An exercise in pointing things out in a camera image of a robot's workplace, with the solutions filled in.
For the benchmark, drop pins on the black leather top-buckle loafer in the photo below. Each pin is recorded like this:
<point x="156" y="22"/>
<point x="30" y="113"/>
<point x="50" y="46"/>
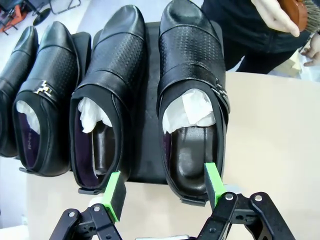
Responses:
<point x="55" y="55"/>
<point x="15" y="65"/>

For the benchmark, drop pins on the black leather side-buckle shoe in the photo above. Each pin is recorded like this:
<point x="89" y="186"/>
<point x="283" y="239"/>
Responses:
<point x="117" y="55"/>
<point x="190" y="50"/>

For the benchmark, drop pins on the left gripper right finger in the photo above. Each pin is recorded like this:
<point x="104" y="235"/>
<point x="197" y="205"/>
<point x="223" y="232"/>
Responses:
<point x="215" y="185"/>

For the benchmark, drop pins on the person's right hand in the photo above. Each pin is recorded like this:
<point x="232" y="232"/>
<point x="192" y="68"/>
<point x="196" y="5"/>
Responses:
<point x="275" y="15"/>

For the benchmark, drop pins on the person in black hoodie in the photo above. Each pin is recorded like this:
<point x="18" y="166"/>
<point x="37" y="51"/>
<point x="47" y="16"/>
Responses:
<point x="250" y="40"/>

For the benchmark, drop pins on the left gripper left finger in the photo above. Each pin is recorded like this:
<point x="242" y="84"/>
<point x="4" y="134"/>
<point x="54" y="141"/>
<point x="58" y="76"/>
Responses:
<point x="113" y="195"/>

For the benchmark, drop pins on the white paper stuffing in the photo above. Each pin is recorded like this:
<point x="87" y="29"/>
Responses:
<point x="185" y="110"/>
<point x="27" y="112"/>
<point x="91" y="115"/>

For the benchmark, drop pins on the black chair base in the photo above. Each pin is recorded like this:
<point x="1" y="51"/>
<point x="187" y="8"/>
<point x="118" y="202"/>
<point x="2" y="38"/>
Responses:
<point x="42" y="16"/>

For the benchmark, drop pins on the brown wooden shoe brush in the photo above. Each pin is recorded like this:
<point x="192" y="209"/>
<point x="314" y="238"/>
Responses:
<point x="297" y="12"/>

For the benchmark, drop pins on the orange metal frame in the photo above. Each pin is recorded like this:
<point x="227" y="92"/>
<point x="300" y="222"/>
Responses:
<point x="15" y="12"/>

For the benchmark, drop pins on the black shoe stand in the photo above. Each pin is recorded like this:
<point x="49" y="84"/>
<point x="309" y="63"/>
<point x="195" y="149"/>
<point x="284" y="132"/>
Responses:
<point x="151" y="100"/>

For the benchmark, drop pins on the person's left hand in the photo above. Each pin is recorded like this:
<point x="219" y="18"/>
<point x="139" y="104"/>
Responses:
<point x="315" y="50"/>

